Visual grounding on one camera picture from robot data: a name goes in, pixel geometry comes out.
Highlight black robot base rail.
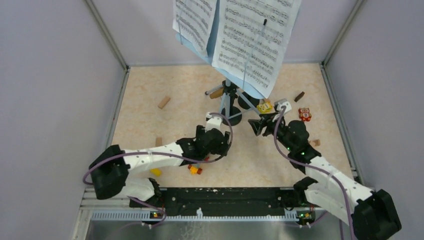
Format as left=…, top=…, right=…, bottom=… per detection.
left=129, top=186, right=327, bottom=218

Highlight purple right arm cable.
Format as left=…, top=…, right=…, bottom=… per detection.
left=272, top=105, right=357, bottom=240

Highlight sheet music page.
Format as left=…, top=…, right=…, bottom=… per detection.
left=211, top=0, right=302, bottom=98
left=172, top=0, right=217, bottom=57

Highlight yellow toy brick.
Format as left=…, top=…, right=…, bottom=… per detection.
left=149, top=168, right=162, bottom=177

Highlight yellow owl toy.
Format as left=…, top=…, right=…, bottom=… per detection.
left=256, top=101, right=274, bottom=114

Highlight dark brown wooden block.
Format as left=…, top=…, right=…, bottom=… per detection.
left=294, top=91, right=305, bottom=103

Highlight toy block car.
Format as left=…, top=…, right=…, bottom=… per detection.
left=187, top=163, right=203, bottom=175

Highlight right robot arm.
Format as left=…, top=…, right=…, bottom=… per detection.
left=248, top=113, right=402, bottom=240

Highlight black microphone stand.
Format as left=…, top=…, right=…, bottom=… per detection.
left=220, top=99, right=259, bottom=126

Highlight blue music stand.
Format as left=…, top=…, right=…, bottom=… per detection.
left=176, top=0, right=264, bottom=99

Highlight small wooden block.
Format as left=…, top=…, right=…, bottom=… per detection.
left=155, top=137, right=163, bottom=147

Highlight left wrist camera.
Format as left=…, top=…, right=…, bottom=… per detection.
left=205, top=112, right=223, bottom=131

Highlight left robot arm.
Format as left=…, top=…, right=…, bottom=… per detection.
left=85, top=125, right=233, bottom=207

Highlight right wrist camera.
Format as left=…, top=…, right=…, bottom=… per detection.
left=274, top=98, right=292, bottom=114

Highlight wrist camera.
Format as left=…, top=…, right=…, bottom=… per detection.
left=274, top=98, right=292, bottom=114
left=205, top=112, right=223, bottom=131

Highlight light wooden block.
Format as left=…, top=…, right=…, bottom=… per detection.
left=157, top=96, right=171, bottom=109

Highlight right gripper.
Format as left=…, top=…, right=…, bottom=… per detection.
left=248, top=111, right=294, bottom=152

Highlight wooden block pair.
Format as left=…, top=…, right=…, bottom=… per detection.
left=309, top=139, right=321, bottom=147

